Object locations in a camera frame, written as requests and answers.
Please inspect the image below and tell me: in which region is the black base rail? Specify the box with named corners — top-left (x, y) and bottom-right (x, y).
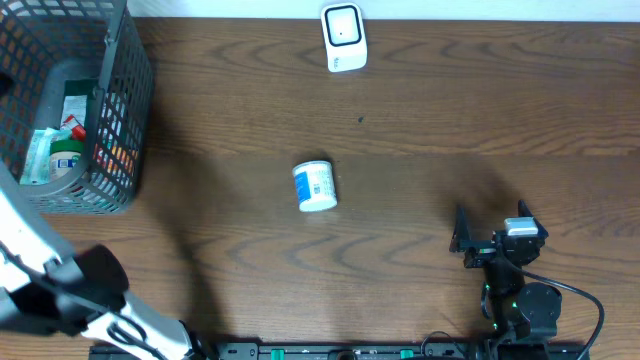
top-left (88, 338), bottom-right (584, 360)

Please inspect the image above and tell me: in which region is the pale green wipes packet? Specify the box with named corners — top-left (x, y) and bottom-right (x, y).
top-left (20, 128), bottom-right (71, 185)

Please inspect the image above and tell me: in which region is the green lid jar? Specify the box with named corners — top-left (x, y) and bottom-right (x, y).
top-left (49, 139), bottom-right (84, 181)

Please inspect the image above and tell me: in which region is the white jar blue label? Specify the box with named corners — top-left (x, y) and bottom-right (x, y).
top-left (292, 160), bottom-right (338, 212)

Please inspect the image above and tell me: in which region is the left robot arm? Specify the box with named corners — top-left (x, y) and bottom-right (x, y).
top-left (1, 169), bottom-right (218, 359)

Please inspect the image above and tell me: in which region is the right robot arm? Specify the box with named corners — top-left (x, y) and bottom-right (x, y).
top-left (449, 201), bottom-right (562, 359)

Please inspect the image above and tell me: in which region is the white barcode scanner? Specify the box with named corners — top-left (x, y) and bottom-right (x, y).
top-left (320, 2), bottom-right (368, 73)

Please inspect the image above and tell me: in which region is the grey plastic mesh basket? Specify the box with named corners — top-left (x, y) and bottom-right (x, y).
top-left (1, 0), bottom-right (154, 214)

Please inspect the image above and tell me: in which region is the red white small packet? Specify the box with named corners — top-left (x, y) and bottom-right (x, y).
top-left (60, 115), bottom-right (86, 142)

